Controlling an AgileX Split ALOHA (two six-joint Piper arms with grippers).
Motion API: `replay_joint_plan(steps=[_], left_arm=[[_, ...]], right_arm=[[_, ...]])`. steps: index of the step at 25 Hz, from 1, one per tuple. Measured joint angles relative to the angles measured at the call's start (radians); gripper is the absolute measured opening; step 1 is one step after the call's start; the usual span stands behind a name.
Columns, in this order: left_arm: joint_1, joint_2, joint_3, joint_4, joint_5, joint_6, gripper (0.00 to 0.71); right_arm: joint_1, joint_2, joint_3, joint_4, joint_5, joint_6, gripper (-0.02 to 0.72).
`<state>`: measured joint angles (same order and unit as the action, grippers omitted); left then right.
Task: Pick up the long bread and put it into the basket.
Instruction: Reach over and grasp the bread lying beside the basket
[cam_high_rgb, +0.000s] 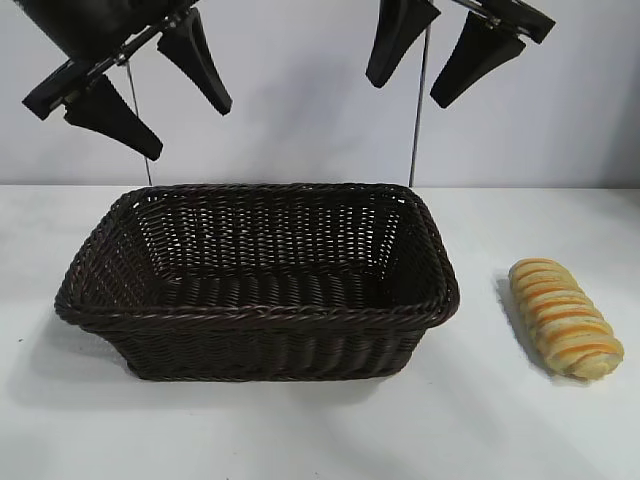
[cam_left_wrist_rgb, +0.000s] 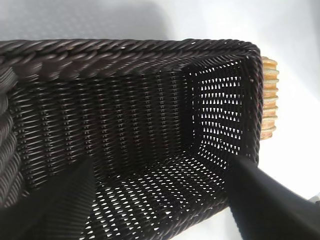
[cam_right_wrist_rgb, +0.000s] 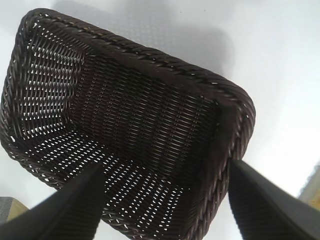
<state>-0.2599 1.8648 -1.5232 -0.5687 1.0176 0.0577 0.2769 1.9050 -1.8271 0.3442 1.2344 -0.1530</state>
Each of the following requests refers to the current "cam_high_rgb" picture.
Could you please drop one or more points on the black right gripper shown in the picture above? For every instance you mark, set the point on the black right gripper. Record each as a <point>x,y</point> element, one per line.
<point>530,27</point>

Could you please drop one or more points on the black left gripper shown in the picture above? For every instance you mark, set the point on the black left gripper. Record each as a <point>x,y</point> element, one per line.
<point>100,30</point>

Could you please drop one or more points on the dark brown wicker basket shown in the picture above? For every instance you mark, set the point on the dark brown wicker basket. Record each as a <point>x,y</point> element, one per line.
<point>260,320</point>

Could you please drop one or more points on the long striped bread loaf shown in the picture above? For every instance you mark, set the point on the long striped bread loaf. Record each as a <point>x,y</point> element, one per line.
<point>565,320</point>

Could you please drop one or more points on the thin metal rod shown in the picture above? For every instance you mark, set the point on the thin metal rod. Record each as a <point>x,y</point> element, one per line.
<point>135,100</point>
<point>419,110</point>

